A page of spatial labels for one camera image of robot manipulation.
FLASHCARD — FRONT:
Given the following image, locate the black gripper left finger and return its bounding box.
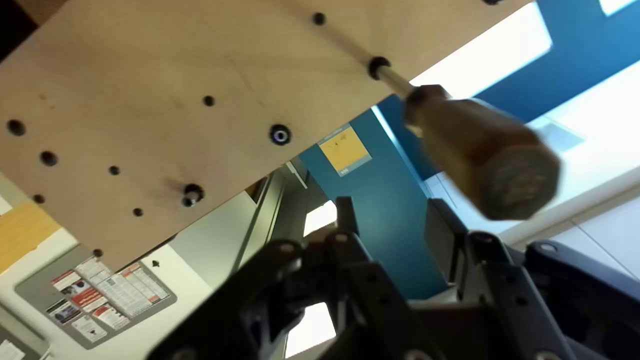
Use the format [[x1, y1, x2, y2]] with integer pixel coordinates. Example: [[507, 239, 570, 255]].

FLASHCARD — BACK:
[[146, 199, 453, 360]]

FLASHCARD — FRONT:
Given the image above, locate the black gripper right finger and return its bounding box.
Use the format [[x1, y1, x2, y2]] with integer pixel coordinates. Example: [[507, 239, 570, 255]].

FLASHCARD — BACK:
[[423, 199, 640, 360]]

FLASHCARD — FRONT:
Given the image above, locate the rod with wooden handle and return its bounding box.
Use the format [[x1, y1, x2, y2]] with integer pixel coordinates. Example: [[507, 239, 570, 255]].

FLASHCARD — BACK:
[[328, 27, 564, 223]]

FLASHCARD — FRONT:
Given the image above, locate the foosball table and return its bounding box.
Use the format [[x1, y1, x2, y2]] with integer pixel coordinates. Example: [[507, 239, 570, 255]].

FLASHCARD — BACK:
[[0, 0, 529, 269]]

